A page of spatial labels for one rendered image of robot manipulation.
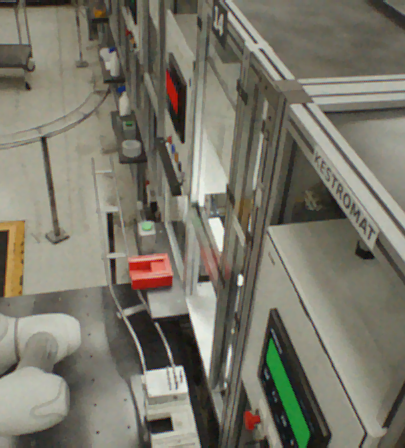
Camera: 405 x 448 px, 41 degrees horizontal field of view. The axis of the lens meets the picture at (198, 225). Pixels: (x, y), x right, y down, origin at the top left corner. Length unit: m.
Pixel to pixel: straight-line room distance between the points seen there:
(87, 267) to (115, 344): 1.36
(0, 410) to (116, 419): 0.68
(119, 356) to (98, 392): 0.17
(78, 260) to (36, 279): 0.29
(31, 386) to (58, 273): 2.11
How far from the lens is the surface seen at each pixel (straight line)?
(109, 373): 2.15
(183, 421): 1.81
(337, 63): 1.15
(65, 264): 3.56
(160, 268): 2.12
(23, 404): 1.43
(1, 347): 2.02
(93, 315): 2.33
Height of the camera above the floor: 2.42
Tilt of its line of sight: 39 degrees down
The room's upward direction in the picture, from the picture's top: 4 degrees clockwise
